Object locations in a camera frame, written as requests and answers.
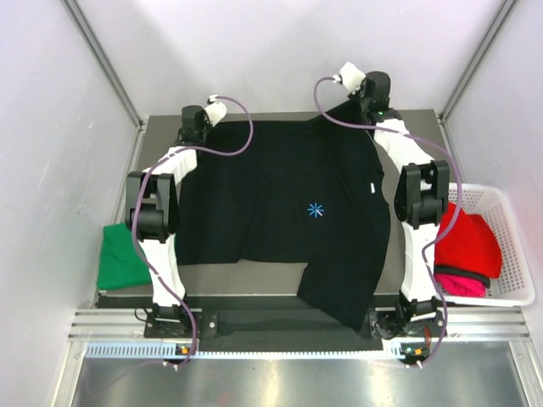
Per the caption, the black t-shirt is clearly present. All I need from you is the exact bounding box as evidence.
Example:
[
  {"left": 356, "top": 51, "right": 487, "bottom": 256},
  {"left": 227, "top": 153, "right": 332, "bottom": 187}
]
[{"left": 176, "top": 102, "right": 390, "bottom": 330}]

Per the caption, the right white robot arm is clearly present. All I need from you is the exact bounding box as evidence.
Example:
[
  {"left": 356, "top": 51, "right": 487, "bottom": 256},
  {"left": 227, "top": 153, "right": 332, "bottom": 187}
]
[{"left": 340, "top": 69, "right": 450, "bottom": 339}]

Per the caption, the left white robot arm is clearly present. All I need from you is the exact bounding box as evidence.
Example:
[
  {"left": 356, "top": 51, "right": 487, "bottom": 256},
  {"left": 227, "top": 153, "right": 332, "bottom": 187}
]
[{"left": 126, "top": 105, "right": 210, "bottom": 337}]

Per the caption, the folded green t-shirt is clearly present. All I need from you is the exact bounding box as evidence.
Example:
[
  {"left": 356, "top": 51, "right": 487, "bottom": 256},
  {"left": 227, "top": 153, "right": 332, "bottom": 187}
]
[{"left": 97, "top": 224, "right": 151, "bottom": 291}]

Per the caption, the red t-shirt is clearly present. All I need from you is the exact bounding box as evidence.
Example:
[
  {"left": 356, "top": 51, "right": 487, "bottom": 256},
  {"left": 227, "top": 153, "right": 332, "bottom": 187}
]
[{"left": 434, "top": 209, "right": 502, "bottom": 279}]

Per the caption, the pink t-shirt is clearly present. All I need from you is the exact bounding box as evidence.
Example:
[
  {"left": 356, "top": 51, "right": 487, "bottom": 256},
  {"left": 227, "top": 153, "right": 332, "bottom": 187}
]
[{"left": 435, "top": 274, "right": 490, "bottom": 298}]

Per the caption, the white plastic laundry basket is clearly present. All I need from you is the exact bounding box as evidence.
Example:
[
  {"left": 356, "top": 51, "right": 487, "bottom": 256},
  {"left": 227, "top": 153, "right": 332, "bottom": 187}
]
[{"left": 445, "top": 183, "right": 535, "bottom": 307}]

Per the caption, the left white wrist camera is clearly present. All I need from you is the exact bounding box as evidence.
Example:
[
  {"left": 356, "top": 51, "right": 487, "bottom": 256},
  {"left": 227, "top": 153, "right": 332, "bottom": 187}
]
[{"left": 204, "top": 95, "right": 227, "bottom": 127}]

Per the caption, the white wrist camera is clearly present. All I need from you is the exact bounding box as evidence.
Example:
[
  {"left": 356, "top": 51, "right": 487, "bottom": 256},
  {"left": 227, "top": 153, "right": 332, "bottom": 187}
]
[
  {"left": 204, "top": 95, "right": 227, "bottom": 127},
  {"left": 333, "top": 62, "right": 367, "bottom": 94}
]

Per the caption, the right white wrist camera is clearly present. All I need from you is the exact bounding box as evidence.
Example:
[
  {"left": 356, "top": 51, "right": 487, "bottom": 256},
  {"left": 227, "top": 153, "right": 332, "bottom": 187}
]
[{"left": 333, "top": 62, "right": 367, "bottom": 94}]

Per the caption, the right aluminium frame post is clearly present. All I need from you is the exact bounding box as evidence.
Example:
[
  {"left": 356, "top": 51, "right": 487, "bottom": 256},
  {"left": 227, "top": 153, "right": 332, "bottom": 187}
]
[{"left": 438, "top": 0, "right": 519, "bottom": 125}]

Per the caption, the aluminium frame post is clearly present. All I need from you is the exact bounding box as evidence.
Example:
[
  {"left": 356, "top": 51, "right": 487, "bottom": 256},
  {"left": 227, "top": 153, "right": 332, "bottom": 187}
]
[
  {"left": 59, "top": 0, "right": 148, "bottom": 128},
  {"left": 438, "top": 0, "right": 519, "bottom": 125}
]

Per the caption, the left aluminium frame post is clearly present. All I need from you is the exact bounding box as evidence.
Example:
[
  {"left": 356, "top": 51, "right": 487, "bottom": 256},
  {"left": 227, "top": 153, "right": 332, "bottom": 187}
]
[{"left": 59, "top": 0, "right": 148, "bottom": 128}]

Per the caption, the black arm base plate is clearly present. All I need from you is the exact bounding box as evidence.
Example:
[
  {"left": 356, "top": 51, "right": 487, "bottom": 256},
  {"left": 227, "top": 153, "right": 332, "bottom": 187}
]
[{"left": 137, "top": 296, "right": 444, "bottom": 348}]

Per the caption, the white slotted cable duct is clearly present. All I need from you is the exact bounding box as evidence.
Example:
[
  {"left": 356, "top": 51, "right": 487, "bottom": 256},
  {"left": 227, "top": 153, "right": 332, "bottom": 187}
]
[{"left": 85, "top": 342, "right": 406, "bottom": 360}]

